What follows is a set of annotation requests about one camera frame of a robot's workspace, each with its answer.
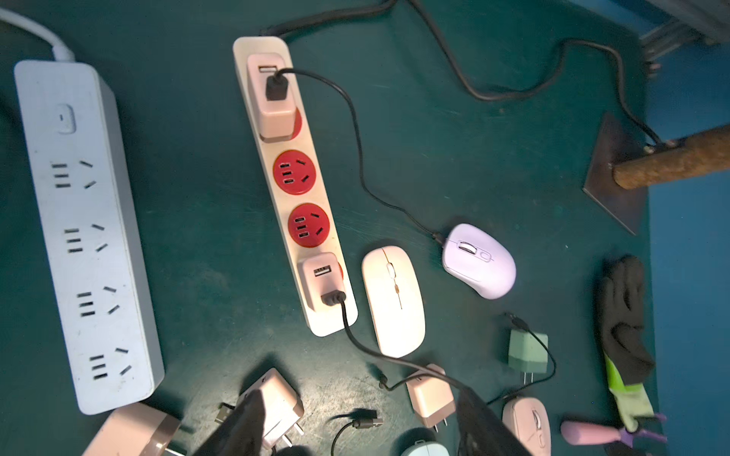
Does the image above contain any black power cable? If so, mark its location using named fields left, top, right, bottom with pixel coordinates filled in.
left=259, top=0, right=665, bottom=146

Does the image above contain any purple wireless mouse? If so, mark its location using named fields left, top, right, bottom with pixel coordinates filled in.
left=442, top=223, right=517, bottom=300

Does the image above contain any black cable to purple mouse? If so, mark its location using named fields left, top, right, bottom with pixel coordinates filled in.
left=264, top=66, right=447, bottom=246

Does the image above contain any peach wireless mouse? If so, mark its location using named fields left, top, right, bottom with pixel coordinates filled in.
left=362, top=246, right=426, bottom=358

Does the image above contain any green USB charger plug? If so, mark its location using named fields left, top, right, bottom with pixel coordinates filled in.
left=508, top=329, right=549, bottom=385

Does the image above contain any pink purple garden rake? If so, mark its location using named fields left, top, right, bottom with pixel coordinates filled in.
left=560, top=413, right=667, bottom=448

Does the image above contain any pink USB charger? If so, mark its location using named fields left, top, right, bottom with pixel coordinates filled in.
left=83, top=403, right=181, bottom=456
left=236, top=368, right=304, bottom=450

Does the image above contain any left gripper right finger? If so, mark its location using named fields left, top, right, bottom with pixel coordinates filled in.
left=456, top=388, right=530, bottom=456

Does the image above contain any aluminium back frame bar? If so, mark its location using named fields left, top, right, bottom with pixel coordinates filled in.
left=641, top=0, right=729, bottom=77

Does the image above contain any black USB charging cable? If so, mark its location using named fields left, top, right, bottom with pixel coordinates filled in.
left=329, top=408, right=384, bottom=456

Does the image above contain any white power strip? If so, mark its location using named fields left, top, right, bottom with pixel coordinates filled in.
left=14, top=60, right=165, bottom=415

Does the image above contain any beige wooden power strip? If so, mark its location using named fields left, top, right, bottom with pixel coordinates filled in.
left=233, top=36, right=359, bottom=337

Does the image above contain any pink USB charger plug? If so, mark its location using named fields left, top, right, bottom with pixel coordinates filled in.
left=406, top=372, right=456, bottom=432

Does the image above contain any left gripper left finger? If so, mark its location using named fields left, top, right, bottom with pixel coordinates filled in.
left=194, top=391, right=266, bottom=456

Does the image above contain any black cable beige charger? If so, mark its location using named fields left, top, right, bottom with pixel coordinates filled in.
left=320, top=289, right=475, bottom=400

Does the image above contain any black green work glove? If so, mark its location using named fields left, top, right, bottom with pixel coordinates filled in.
left=595, top=256, right=655, bottom=432

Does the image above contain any pink wireless mouse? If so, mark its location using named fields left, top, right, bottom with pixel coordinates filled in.
left=502, top=397, right=552, bottom=456

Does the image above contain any light blue wireless mouse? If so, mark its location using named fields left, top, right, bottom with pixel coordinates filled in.
left=401, top=441, right=450, bottom=456

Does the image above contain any pink cherry blossom tree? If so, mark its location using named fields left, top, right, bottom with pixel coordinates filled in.
left=583, top=112, right=729, bottom=236

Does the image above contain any white power cable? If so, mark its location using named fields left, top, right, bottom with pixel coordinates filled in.
left=0, top=6, right=76, bottom=63

